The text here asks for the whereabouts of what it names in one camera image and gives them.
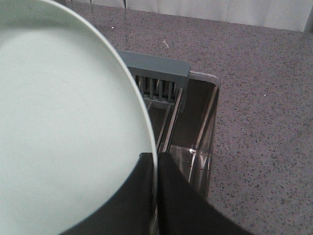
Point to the grey dish drying rack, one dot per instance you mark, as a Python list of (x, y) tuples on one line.
[(162, 83)]

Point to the light green round plate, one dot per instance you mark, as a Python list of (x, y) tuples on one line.
[(72, 120)]

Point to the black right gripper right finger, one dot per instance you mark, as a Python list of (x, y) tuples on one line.
[(182, 211)]

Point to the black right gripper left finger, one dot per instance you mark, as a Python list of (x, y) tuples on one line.
[(129, 210)]

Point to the stainless steel sink basin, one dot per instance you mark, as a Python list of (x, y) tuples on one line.
[(186, 128)]

